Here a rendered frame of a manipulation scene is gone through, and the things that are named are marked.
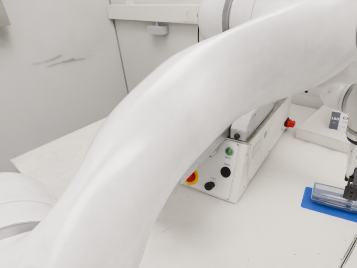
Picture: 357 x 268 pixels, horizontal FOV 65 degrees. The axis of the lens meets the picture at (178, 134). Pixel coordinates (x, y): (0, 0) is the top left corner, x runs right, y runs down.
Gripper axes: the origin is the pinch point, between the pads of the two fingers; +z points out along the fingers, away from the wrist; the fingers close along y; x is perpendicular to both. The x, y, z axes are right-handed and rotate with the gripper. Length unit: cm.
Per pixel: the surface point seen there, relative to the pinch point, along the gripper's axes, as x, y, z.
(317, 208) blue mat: 6.9, -3.3, 8.0
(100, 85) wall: 182, 88, 21
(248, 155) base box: 27.8, -2.4, -4.7
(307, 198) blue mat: 9.9, -0.1, 8.0
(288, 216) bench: 13.7, -9.9, 8.2
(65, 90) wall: 190, 60, 15
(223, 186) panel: 33.2, -9.5, 3.8
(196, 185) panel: 42.8, -9.9, 6.6
